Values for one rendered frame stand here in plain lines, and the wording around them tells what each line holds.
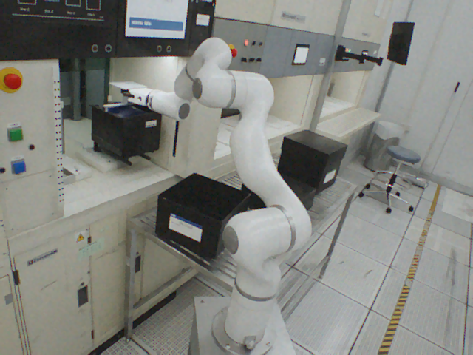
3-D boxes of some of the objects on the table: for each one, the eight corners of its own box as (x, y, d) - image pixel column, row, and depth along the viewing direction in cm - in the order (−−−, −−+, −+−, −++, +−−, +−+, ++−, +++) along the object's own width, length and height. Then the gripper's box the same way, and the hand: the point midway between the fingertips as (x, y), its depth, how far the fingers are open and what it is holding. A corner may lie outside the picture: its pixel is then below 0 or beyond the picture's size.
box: (315, 196, 193) (329, 154, 182) (273, 176, 207) (282, 136, 196) (335, 183, 214) (348, 145, 203) (295, 165, 229) (306, 129, 217)
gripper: (171, 89, 141) (140, 78, 150) (140, 92, 128) (109, 80, 137) (169, 107, 144) (140, 95, 153) (139, 112, 132) (109, 99, 140)
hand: (128, 89), depth 144 cm, fingers closed on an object, 3 cm apart
